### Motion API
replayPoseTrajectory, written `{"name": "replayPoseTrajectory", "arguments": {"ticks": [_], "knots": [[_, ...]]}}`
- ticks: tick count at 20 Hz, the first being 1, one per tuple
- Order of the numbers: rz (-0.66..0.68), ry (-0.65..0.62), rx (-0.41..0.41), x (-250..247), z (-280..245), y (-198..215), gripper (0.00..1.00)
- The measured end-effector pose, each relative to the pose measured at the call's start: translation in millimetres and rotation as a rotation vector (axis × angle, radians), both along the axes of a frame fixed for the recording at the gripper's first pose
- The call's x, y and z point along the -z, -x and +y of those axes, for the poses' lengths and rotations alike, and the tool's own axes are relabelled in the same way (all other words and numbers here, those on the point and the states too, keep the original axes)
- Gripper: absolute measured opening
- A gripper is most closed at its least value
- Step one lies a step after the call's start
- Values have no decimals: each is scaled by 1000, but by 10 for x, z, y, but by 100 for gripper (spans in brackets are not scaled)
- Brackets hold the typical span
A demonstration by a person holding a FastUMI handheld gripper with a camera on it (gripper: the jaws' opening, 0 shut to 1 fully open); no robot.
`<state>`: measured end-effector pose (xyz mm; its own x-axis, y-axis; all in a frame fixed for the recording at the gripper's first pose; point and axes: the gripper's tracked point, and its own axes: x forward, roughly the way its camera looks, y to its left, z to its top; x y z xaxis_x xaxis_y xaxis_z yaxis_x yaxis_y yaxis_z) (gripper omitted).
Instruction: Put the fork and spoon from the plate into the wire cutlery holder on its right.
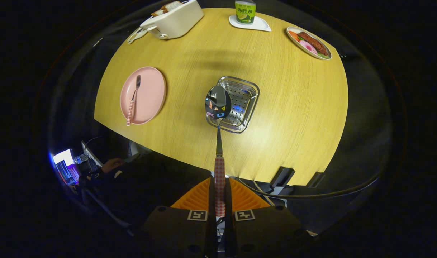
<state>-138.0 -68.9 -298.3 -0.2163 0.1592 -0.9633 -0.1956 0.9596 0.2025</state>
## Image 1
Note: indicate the lit computer screen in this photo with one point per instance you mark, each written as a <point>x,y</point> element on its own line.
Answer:
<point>65,165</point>

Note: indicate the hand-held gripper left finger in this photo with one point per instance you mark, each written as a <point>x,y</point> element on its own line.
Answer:
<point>211,200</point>

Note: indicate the toast slice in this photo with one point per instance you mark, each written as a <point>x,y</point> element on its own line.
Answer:
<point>157,13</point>
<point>172,6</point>

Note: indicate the white toaster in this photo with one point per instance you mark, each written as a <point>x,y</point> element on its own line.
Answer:
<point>175,23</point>

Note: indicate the silver cloth clip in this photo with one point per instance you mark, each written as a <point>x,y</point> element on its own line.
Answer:
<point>97,42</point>

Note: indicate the divided white snack dish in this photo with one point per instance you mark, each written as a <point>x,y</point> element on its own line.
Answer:
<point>137,34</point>

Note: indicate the black table bracket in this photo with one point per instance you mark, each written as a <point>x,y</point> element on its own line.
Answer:
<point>316,180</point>
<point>283,176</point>

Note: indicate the green label drink bottle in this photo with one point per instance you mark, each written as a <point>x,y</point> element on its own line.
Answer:
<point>245,14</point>

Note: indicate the white coaster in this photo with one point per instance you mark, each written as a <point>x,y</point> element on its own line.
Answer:
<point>261,25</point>

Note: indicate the grey laptop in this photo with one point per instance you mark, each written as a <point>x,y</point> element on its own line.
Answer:
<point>91,157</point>

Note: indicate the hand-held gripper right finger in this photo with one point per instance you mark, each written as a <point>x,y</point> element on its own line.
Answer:
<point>229,204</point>

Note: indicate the pink plate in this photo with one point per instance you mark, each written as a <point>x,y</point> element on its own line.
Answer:
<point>150,93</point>

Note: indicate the metal strainer basket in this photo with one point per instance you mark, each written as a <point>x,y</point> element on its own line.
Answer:
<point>243,96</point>

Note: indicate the white plate with food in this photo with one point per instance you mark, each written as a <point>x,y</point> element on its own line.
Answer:
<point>311,43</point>

